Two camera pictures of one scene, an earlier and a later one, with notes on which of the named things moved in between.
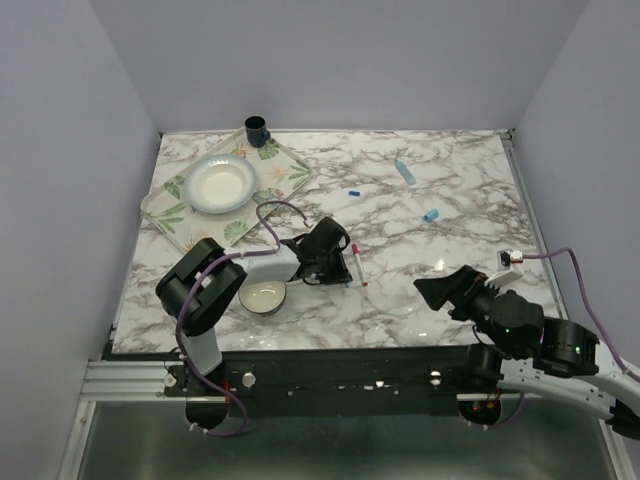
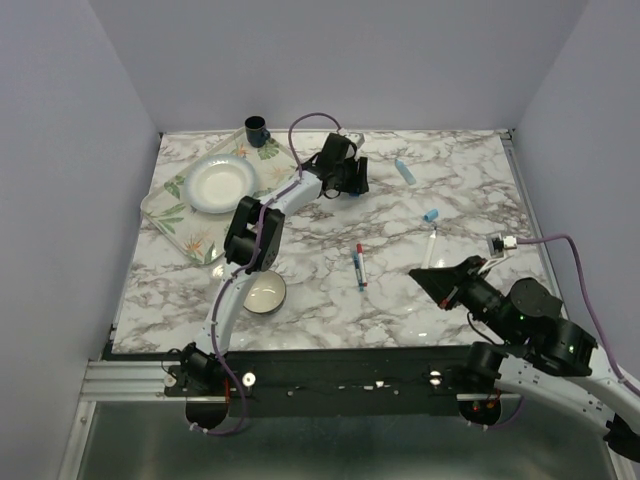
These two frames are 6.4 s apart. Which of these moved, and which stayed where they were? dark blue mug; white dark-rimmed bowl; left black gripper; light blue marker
Moved: left black gripper
Stayed: dark blue mug; white dark-rimmed bowl; light blue marker
